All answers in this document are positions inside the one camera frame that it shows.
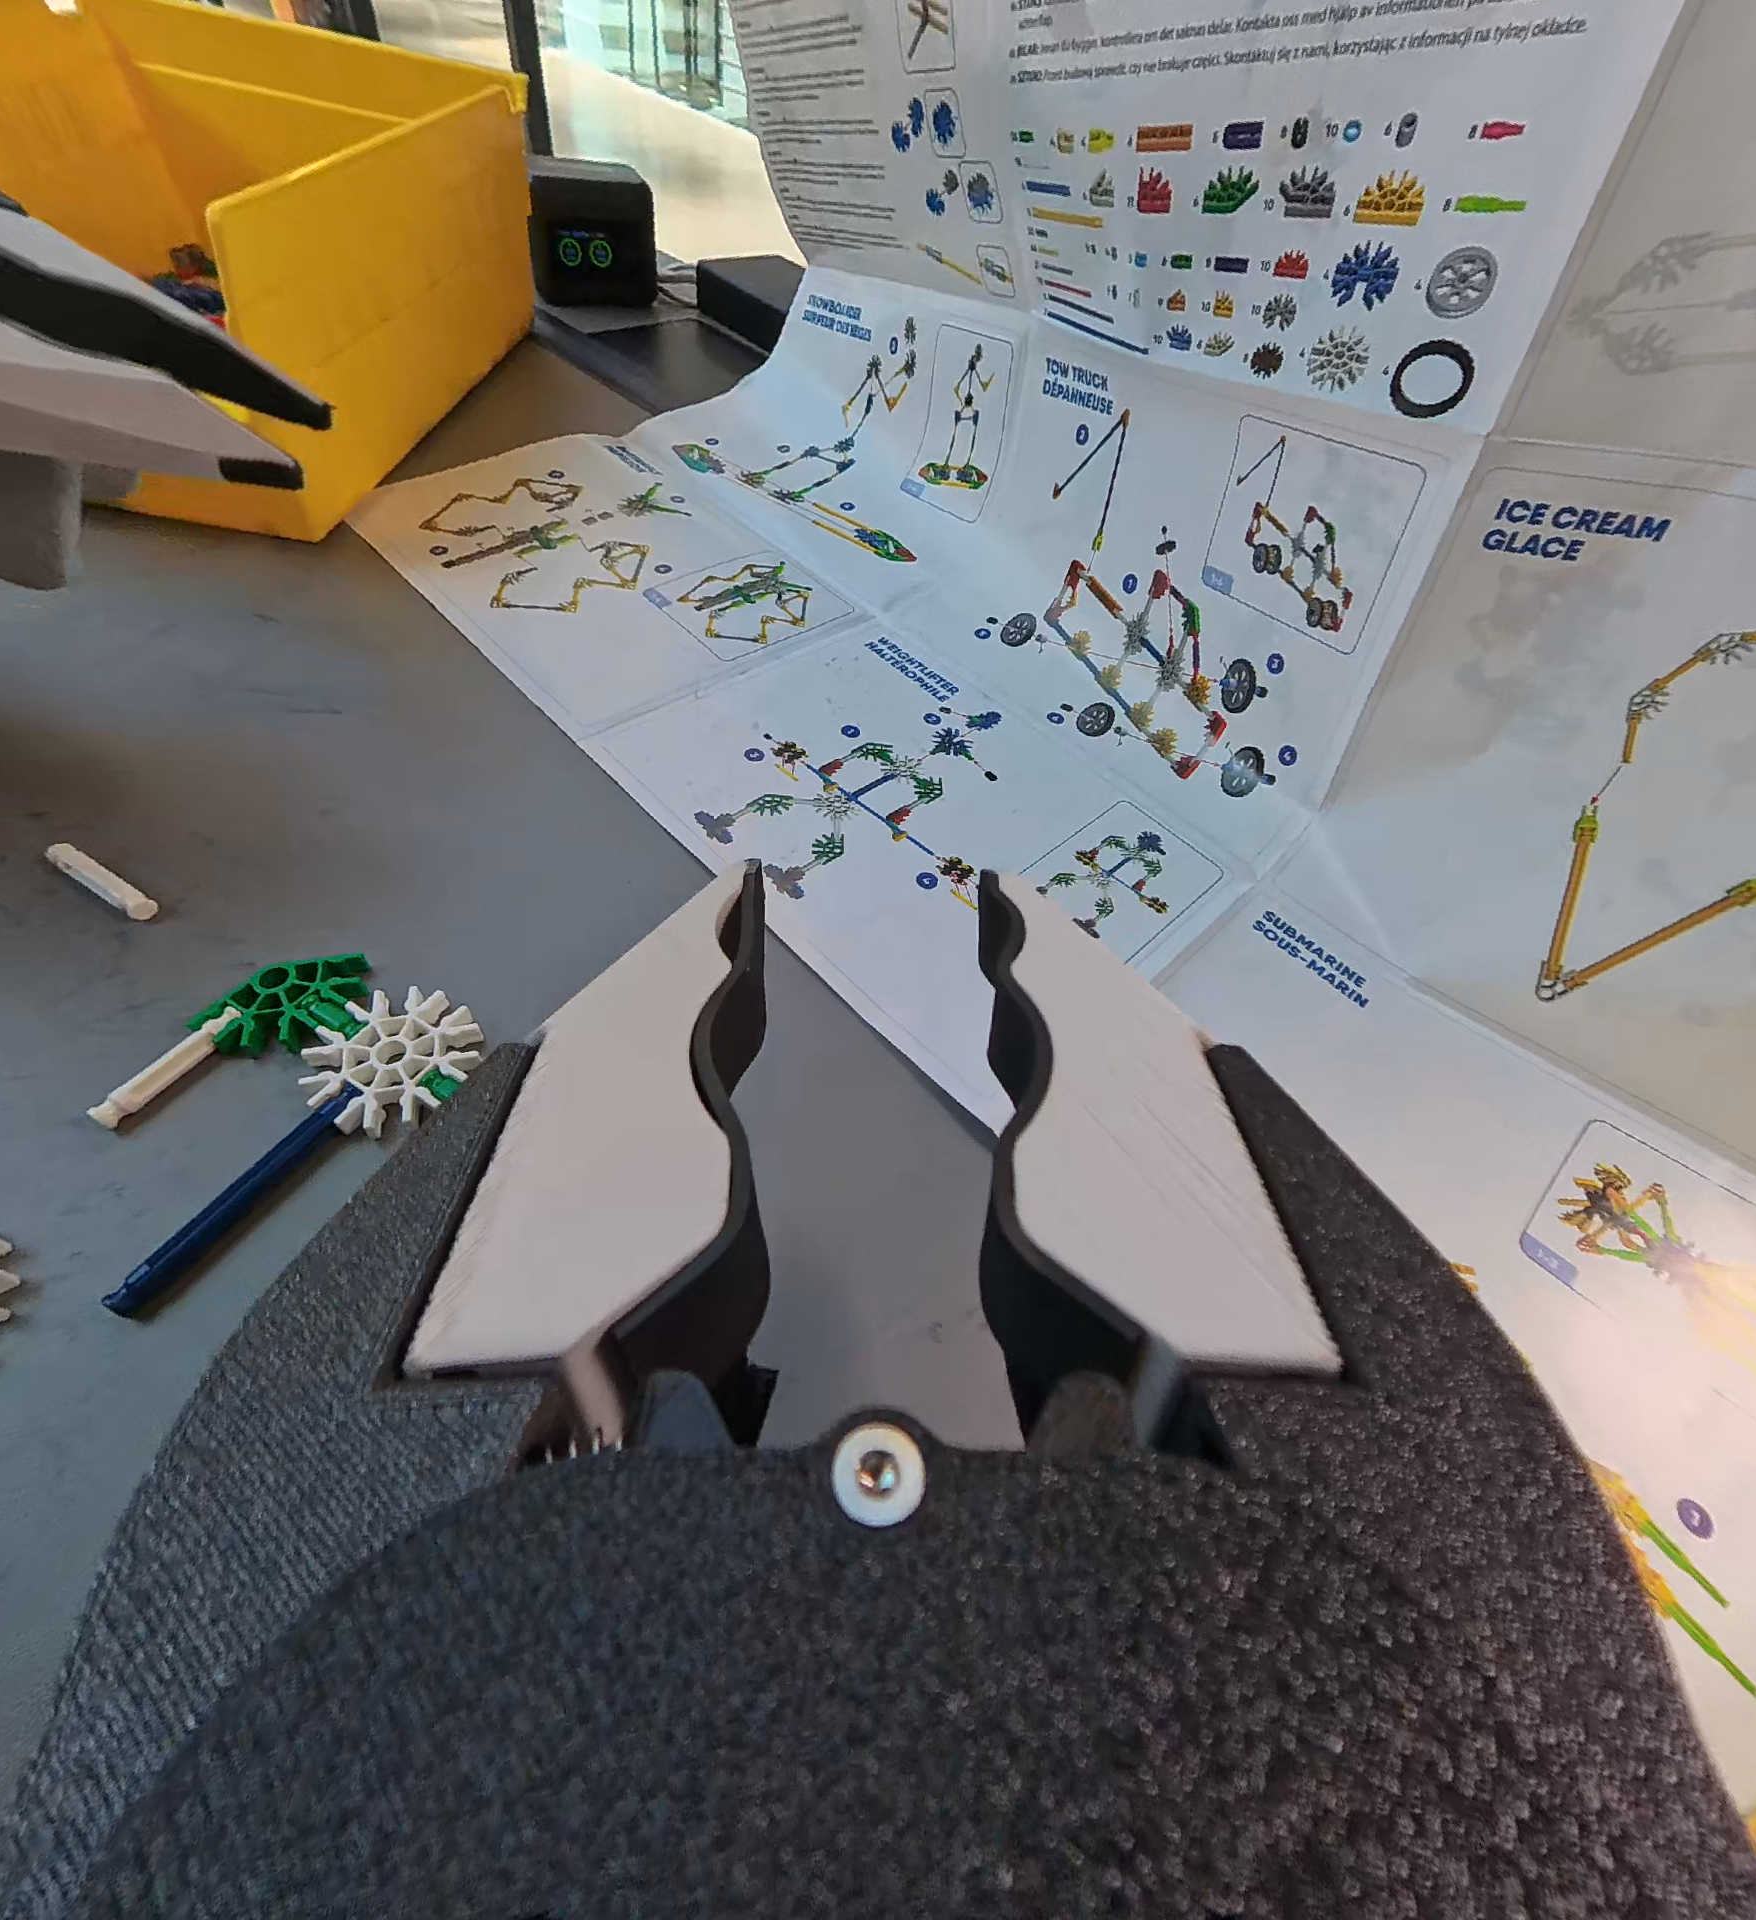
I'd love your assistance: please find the grey desk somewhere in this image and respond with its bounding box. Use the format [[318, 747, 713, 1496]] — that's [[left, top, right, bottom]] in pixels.
[[0, 307, 1029, 1920]]

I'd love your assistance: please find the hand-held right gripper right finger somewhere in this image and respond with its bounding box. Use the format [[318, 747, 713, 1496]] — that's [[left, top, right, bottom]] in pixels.
[[976, 866, 1346, 1453]]

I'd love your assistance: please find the short white toy rod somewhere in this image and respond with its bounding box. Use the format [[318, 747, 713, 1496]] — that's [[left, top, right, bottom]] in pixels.
[[45, 840, 160, 924]]

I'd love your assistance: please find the black device with green display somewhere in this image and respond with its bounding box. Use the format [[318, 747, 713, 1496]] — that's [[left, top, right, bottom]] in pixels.
[[524, 156, 662, 307]]

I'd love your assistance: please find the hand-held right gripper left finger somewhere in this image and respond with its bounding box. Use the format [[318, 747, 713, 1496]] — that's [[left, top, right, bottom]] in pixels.
[[400, 858, 777, 1450]]

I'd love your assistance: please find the folded paper instruction sheet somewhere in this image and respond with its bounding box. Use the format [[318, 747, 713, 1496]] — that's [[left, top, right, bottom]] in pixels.
[[345, 0, 1756, 1817]]

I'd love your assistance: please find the green white toy connector assembly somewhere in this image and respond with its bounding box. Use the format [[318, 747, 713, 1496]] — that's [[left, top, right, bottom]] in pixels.
[[86, 949, 487, 1321]]

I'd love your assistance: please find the pile of colourful toy pieces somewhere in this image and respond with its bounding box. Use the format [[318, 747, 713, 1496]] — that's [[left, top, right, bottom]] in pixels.
[[143, 240, 233, 329]]

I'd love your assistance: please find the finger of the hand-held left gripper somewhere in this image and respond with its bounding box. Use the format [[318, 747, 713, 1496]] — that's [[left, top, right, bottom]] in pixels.
[[0, 147, 336, 434], [0, 302, 306, 606]]

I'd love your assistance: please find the black power adapter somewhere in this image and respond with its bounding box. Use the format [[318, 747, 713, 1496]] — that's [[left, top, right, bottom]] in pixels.
[[696, 252, 808, 354]]

